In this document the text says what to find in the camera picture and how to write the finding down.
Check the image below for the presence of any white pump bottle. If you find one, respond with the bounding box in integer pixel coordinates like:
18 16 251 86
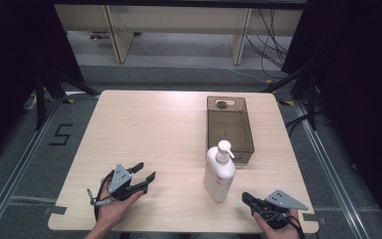
202 139 238 203

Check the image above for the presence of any brown transparent plastic basket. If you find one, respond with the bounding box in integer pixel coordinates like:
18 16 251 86
206 95 256 166

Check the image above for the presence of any metal floor rail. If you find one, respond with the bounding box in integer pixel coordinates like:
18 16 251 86
0 96 65 239
292 99 375 239

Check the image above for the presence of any beige wooden shelf unit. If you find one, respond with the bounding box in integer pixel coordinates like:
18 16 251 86
53 3 304 67

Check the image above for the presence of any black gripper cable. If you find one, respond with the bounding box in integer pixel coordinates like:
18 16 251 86
87 170 115 223
286 214 307 239

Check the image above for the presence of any grey tape strip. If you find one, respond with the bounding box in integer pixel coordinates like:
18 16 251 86
302 212 328 227
43 205 68 216

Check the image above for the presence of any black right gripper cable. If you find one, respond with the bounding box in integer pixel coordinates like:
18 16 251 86
286 214 307 239

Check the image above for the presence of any black floor cable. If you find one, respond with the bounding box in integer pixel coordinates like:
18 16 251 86
284 112 314 137

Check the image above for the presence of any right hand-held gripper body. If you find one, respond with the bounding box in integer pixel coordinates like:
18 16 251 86
256 189 309 230

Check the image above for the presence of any person's right hand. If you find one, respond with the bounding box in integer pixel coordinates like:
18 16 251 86
252 208 301 239

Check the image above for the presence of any bundle of black cables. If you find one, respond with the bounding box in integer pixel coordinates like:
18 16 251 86
244 8 290 80

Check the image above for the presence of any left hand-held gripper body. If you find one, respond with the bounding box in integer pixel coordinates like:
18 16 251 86
107 163 149 202

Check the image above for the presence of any dark curtain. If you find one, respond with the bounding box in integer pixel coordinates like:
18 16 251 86
281 0 382 231
0 0 86 167

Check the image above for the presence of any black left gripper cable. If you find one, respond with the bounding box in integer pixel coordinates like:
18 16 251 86
87 170 115 223

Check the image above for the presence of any black metal stand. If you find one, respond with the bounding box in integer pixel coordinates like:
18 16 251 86
261 64 320 131
34 65 101 131

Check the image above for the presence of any person's left hand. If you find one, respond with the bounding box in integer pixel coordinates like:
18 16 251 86
95 178 145 231

